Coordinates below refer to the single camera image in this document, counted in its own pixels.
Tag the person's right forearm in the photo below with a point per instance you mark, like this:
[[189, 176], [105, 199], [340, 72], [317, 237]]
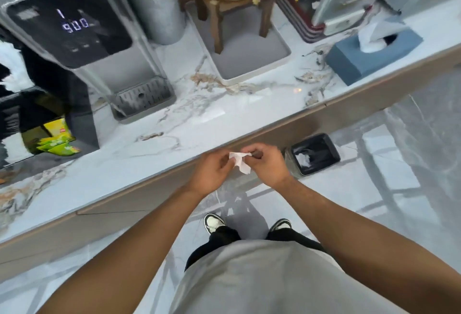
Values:
[[378, 245]]

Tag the person's left hand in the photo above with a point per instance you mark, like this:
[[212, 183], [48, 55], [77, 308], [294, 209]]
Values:
[[212, 173]]

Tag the grey cup with tissues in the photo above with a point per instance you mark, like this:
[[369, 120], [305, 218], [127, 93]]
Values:
[[162, 18]]

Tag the person's left shoe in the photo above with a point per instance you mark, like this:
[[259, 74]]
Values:
[[214, 223]]

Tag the grey shirt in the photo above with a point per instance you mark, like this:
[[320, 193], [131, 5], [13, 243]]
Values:
[[270, 281]]

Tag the white marble countertop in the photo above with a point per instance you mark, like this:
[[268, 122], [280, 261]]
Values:
[[126, 166]]

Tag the grey slotted drip tray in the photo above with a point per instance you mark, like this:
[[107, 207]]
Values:
[[155, 106]]

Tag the person's shoe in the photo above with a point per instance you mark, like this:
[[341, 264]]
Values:
[[281, 224], [214, 223]]

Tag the black lined trash bin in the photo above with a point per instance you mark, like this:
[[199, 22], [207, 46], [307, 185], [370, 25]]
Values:
[[324, 144]]

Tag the grey white tray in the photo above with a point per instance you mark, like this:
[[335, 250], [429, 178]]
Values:
[[248, 54]]

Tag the blue tissue box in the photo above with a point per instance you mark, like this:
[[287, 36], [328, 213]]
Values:
[[356, 65]]

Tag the brown wooden stand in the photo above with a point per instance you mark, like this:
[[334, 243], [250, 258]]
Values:
[[218, 32]]

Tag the person's right hand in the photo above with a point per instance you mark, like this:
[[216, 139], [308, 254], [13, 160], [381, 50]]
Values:
[[272, 169]]

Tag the yellow green tea packets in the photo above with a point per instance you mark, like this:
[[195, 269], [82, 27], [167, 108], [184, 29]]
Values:
[[57, 144]]

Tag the glossy black organizer box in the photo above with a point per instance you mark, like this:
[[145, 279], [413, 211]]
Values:
[[83, 119]]

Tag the person's right shoe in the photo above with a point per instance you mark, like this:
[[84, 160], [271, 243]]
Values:
[[281, 224]]

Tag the grey water dispenser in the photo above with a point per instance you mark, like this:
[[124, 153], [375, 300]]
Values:
[[119, 68]]

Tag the white tissue wad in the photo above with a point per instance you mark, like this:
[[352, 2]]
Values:
[[303, 159]]

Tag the white tissue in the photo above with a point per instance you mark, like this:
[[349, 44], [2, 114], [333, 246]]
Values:
[[240, 162], [374, 34]]

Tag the black trousers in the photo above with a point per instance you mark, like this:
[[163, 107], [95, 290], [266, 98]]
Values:
[[219, 238]]

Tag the person's left forearm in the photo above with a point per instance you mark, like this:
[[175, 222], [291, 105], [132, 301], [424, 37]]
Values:
[[126, 263]]

